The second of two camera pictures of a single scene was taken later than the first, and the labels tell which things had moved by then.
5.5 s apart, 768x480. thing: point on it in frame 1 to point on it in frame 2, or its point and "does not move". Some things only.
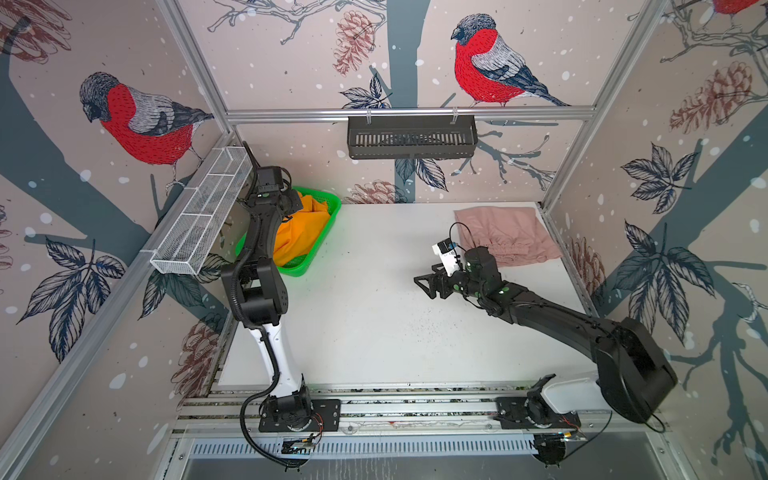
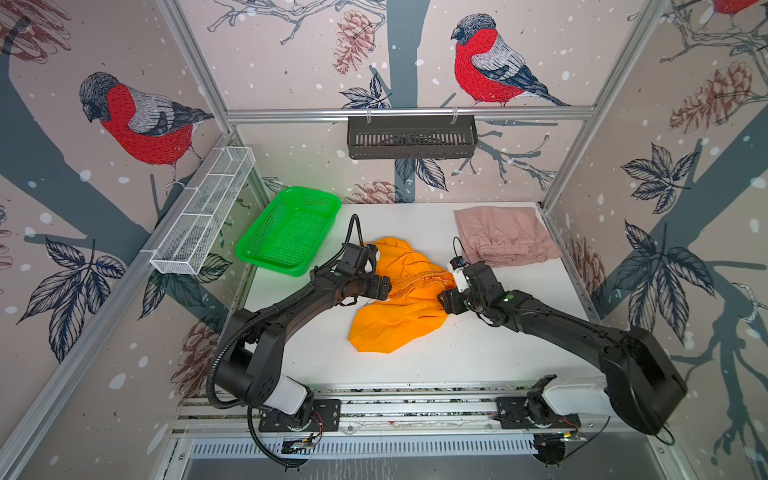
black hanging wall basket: [412, 137] does not move
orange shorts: [296, 235] to [413, 308]
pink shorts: [514, 235] does not move
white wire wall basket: [203, 211] does not move
